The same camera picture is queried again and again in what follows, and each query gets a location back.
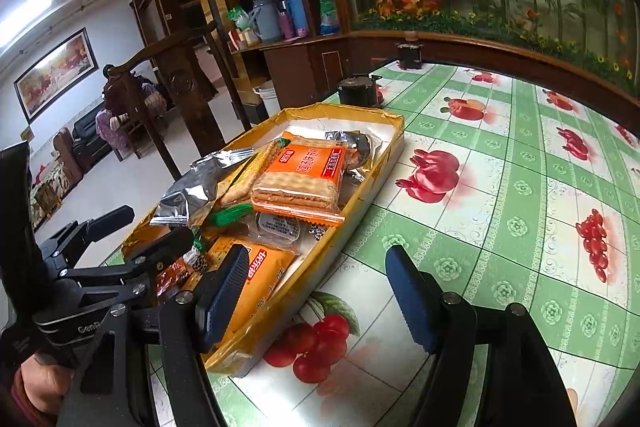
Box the orange cracker packet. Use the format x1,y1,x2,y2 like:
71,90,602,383
250,136,349,227
207,236,296,341

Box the black round pot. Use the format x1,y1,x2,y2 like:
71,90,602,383
337,75,384,108

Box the orange cracker packet in tray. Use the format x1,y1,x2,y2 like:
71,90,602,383
207,236,296,341

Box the white bucket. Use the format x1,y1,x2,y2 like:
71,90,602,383
253,80,281,117

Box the green fruit pattern tablecloth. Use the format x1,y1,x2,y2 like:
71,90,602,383
209,64,639,426

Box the dark wooden cabinet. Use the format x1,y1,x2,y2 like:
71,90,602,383
262,36,352,108

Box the silver foil snack bag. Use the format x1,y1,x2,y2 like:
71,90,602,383
150,147,255,228

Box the clear wrapped pastry packet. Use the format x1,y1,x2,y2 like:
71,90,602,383
244,212,303,255

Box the yellow cardboard tray box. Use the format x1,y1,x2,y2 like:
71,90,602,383
119,102,407,377

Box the dark wooden chair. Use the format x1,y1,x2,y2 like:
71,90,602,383
103,22,252,180

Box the framed landscape painting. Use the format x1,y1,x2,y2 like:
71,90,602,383
14,28,98,124

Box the grey thermos jug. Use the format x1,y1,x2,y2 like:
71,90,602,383
250,0,282,44

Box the blue thermos bottle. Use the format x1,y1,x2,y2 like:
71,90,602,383
288,0,309,38

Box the black ink bottle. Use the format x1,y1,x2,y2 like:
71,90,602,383
396,31,423,70

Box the person's left hand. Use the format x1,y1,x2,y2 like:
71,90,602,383
21,355,75,415

